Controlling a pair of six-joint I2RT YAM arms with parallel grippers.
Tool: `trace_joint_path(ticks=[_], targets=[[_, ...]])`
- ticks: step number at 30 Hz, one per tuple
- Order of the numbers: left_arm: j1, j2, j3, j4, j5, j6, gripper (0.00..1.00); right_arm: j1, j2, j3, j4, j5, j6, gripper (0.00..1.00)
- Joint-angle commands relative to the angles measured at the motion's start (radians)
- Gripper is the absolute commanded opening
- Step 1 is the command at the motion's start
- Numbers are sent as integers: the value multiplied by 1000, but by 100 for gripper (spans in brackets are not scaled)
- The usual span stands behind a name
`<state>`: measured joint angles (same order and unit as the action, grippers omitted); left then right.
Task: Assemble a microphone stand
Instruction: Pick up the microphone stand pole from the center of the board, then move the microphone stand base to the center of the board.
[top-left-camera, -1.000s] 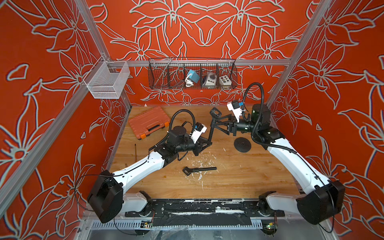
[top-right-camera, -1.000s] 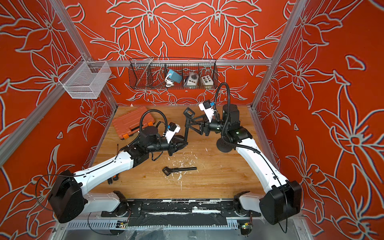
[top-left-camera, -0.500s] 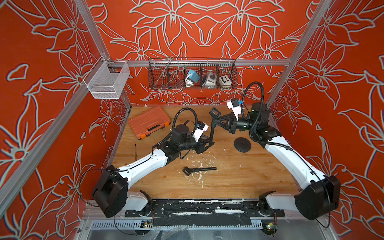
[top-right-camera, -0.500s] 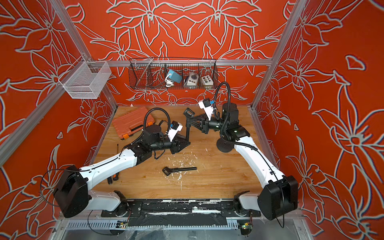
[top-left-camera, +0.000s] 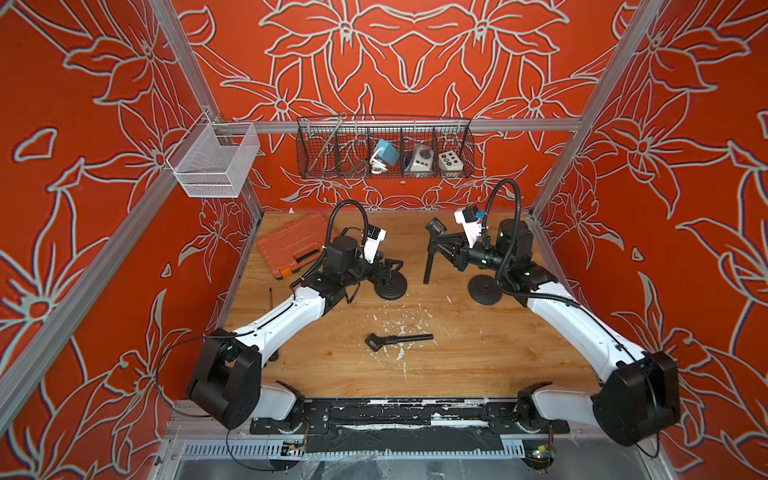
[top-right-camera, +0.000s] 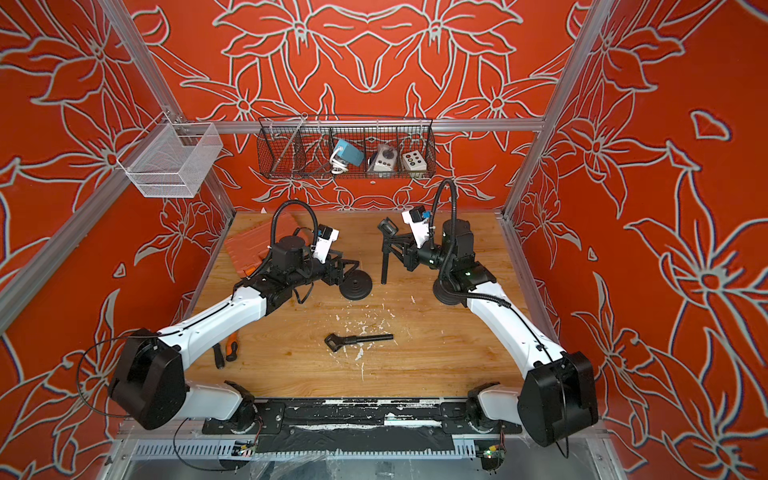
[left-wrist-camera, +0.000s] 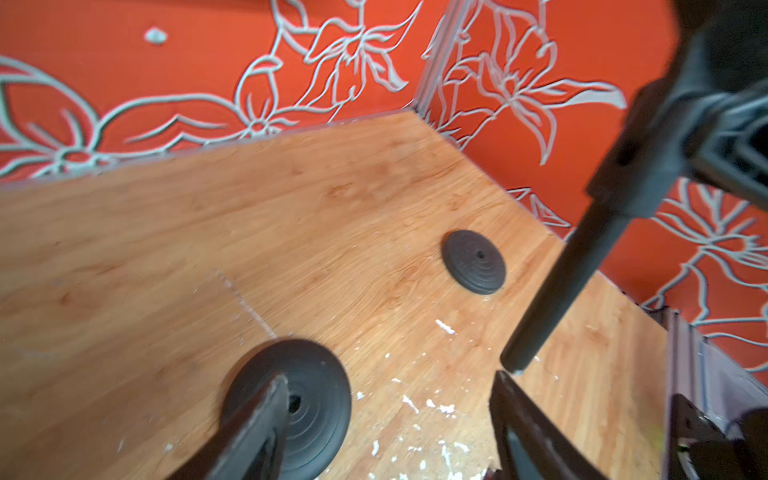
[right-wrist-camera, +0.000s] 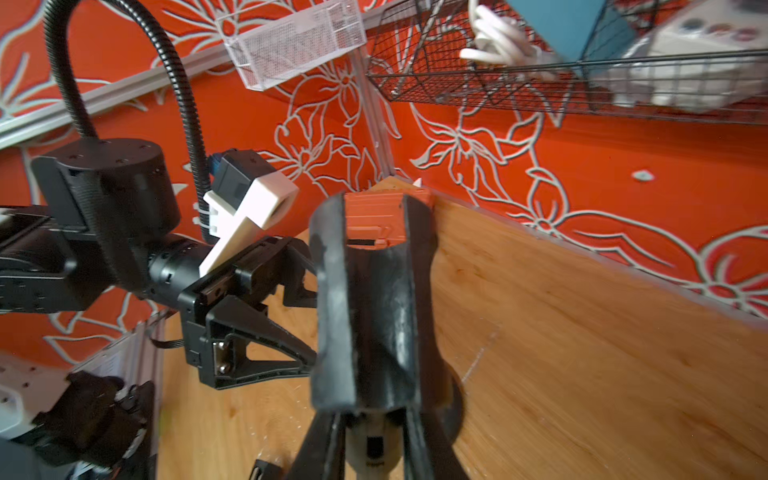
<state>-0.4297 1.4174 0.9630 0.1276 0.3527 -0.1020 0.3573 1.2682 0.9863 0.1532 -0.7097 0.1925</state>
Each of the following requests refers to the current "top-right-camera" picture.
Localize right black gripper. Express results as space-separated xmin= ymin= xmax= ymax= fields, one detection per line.
xmin=385 ymin=234 xmax=458 ymax=276

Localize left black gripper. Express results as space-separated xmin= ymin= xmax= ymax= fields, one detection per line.
xmin=289 ymin=248 xmax=360 ymax=291

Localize black round stand base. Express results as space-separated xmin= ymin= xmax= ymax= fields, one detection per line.
xmin=339 ymin=270 xmax=373 ymax=301

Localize black mic clip pole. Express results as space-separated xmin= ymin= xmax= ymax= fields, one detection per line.
xmin=378 ymin=217 xmax=399 ymax=285
xmin=324 ymin=333 xmax=394 ymax=352

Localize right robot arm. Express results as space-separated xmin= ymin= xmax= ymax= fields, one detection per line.
xmin=378 ymin=179 xmax=599 ymax=457

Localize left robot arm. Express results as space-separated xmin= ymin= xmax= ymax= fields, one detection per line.
xmin=108 ymin=201 xmax=373 ymax=433

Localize white button box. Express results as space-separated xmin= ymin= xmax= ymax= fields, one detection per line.
xmin=401 ymin=150 xmax=428 ymax=175

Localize white device black knobs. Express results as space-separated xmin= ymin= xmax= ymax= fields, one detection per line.
xmin=368 ymin=145 xmax=398 ymax=173

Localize orange plastic tool case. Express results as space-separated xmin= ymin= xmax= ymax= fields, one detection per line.
xmin=223 ymin=212 xmax=304 ymax=279

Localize teal box in basket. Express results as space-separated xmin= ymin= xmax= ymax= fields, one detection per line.
xmin=331 ymin=139 xmax=365 ymax=166

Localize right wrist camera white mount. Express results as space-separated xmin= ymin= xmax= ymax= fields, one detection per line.
xmin=402 ymin=206 xmax=431 ymax=248

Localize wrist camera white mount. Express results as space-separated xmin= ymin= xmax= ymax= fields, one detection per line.
xmin=402 ymin=206 xmax=431 ymax=248
xmin=313 ymin=224 xmax=339 ymax=264

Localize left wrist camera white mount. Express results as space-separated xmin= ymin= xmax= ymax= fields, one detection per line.
xmin=313 ymin=224 xmax=339 ymax=264

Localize black wire wall basket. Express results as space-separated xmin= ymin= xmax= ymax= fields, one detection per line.
xmin=256 ymin=115 xmax=437 ymax=180

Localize orange black handled tool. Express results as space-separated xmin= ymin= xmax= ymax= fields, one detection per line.
xmin=212 ymin=334 xmax=239 ymax=369

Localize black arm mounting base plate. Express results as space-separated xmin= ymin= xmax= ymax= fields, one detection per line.
xmin=202 ymin=398 xmax=523 ymax=459

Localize clear plastic wall bin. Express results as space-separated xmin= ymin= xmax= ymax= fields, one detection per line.
xmin=118 ymin=123 xmax=223 ymax=199

